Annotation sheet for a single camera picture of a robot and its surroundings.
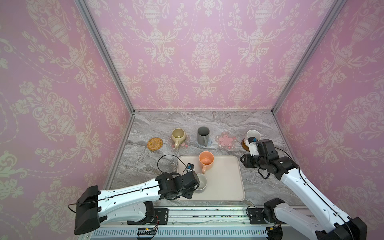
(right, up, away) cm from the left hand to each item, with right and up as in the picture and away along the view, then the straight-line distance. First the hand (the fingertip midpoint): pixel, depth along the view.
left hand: (191, 191), depth 75 cm
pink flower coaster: (-7, +20, +25) cm, 33 cm away
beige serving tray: (+20, +1, +15) cm, 25 cm away
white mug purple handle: (+6, 0, +9) cm, 11 cm away
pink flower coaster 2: (+22, +22, +28) cm, 42 cm away
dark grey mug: (+7, +27, +18) cm, 33 cm away
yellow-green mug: (-10, +26, +27) cm, 39 cm away
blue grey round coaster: (+12, +21, +27) cm, 36 cm away
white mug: (+39, +28, +22) cm, 53 cm away
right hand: (+28, +16, +5) cm, 32 cm away
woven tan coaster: (-26, +20, +27) cm, 43 cm away
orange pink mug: (+9, +12, +18) cm, 23 cm away
